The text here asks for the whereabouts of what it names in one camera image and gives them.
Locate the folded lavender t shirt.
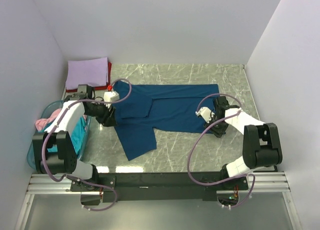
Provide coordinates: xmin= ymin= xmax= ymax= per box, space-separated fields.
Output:
xmin=65 ymin=57 xmax=109 ymax=90

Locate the black base beam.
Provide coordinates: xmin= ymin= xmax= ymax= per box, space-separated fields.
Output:
xmin=70 ymin=172 xmax=249 ymax=203

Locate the folded red t shirt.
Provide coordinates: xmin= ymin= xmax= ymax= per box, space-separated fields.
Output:
xmin=65 ymin=61 xmax=113 ymax=93

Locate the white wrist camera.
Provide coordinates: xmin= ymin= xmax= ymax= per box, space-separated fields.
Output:
xmin=103 ymin=85 xmax=120 ymax=109
xmin=195 ymin=106 xmax=215 ymax=124

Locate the pink t shirt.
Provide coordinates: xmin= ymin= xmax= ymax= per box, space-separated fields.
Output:
xmin=35 ymin=108 xmax=62 ymax=132

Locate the purple cable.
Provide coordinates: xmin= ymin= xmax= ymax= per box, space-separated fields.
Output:
xmin=186 ymin=93 xmax=256 ymax=209
xmin=41 ymin=78 xmax=133 ymax=212

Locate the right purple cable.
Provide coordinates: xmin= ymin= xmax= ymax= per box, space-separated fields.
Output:
xmin=186 ymin=93 xmax=256 ymax=209

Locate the teal t shirt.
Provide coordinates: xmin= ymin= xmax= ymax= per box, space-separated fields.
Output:
xmin=47 ymin=116 xmax=88 ymax=153

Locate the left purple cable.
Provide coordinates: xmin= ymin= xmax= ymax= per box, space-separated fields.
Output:
xmin=41 ymin=78 xmax=133 ymax=212

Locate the aluminium rail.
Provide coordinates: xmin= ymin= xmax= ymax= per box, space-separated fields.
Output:
xmin=26 ymin=172 xmax=291 ymax=195

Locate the dark blue t shirt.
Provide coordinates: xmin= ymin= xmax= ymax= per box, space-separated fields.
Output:
xmin=113 ymin=81 xmax=220 ymax=161

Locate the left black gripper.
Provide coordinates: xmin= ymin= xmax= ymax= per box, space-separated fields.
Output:
xmin=85 ymin=99 xmax=118 ymax=127

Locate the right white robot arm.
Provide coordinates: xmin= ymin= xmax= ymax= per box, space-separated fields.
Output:
xmin=195 ymin=93 xmax=283 ymax=190

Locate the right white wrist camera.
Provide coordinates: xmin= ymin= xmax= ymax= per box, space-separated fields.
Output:
xmin=195 ymin=106 xmax=215 ymax=124

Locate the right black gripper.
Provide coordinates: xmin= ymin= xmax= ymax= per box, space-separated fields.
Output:
xmin=203 ymin=113 xmax=229 ymax=139

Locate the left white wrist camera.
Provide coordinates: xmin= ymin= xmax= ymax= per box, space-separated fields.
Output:
xmin=103 ymin=85 xmax=120 ymax=109

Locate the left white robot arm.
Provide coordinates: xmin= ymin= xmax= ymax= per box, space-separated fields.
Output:
xmin=32 ymin=85 xmax=120 ymax=191

